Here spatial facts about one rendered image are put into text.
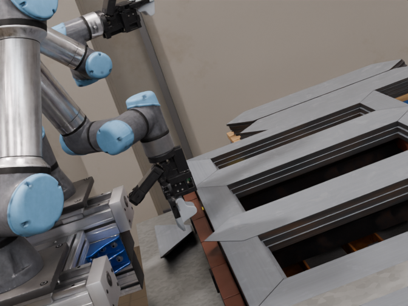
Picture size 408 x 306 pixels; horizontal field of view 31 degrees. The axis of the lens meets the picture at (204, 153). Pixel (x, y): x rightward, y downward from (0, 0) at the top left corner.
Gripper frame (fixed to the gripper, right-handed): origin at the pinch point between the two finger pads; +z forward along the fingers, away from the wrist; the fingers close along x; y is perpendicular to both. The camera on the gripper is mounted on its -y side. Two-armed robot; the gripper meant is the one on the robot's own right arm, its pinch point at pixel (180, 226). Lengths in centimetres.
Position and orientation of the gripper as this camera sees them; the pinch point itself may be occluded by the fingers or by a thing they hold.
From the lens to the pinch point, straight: 186.5
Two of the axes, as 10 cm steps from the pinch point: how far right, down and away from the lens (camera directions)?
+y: 9.3, -3.6, 0.9
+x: -1.8, -2.2, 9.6
